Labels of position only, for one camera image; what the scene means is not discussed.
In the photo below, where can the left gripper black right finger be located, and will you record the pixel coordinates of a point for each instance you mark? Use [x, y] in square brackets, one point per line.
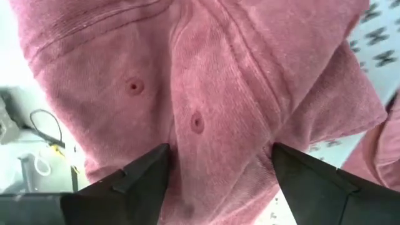
[318, 203]

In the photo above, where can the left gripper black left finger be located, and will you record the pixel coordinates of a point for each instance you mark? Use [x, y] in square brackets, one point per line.
[131, 200]

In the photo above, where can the pink knitted garment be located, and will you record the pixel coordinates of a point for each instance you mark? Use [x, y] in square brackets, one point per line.
[200, 78]

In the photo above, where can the grey equipment cart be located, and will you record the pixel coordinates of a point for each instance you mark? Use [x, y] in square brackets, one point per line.
[9, 125]

